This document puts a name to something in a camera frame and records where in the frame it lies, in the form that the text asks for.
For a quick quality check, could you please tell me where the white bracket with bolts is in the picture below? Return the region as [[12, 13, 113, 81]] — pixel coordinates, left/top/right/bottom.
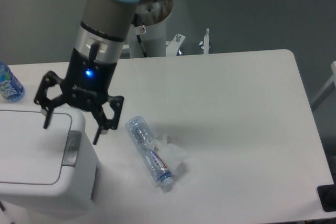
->
[[165, 28, 212, 57]]

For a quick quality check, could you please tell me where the black cable on pedestal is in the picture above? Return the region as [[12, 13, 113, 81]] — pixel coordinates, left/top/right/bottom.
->
[[135, 34, 148, 58]]

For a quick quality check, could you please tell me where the crushed clear plastic bottle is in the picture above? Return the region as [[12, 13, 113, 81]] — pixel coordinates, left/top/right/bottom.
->
[[125, 116, 173, 189]]

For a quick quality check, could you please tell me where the blue labelled water bottle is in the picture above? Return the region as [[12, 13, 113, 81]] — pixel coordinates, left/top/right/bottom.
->
[[1, 62, 25, 102]]

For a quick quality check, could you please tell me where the black clamp at table edge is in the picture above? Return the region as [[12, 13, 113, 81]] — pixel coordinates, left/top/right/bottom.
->
[[317, 184, 335, 212]]

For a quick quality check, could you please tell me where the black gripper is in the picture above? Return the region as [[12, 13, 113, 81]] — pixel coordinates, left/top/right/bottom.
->
[[33, 47, 124, 145]]

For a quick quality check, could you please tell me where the white push-lid trash can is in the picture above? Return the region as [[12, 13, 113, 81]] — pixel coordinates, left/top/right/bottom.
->
[[1, 103, 100, 214]]

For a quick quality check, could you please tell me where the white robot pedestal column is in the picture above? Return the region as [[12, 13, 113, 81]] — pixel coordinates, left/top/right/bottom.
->
[[127, 0, 174, 58]]

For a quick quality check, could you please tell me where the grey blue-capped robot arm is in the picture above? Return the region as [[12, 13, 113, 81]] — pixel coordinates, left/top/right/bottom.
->
[[34, 0, 169, 135]]

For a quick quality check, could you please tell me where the white frame at right edge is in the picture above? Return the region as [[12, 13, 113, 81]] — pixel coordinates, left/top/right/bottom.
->
[[310, 61, 335, 112]]

